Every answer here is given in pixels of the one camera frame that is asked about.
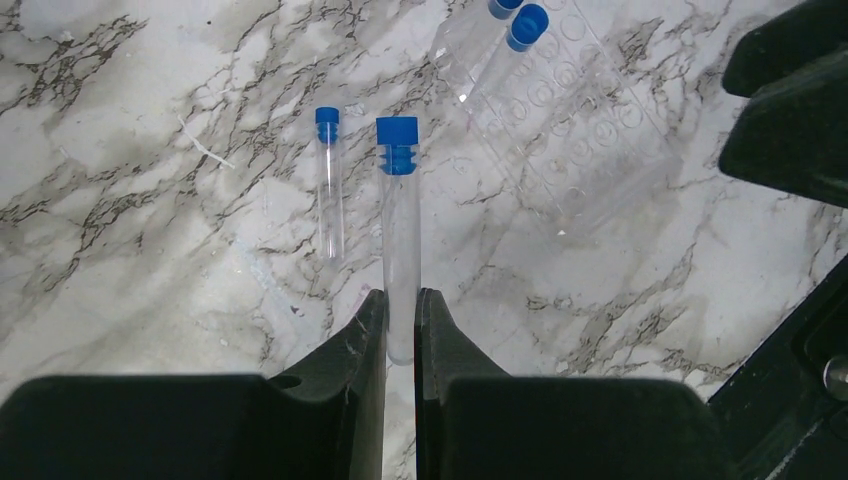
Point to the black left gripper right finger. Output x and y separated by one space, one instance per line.
476 421

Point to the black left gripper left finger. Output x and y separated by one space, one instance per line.
321 418

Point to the blue-capped test tube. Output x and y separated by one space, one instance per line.
329 183
398 166
463 41
526 28

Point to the clear plastic tube rack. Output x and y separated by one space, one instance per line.
570 131

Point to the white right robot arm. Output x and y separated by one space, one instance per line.
791 135

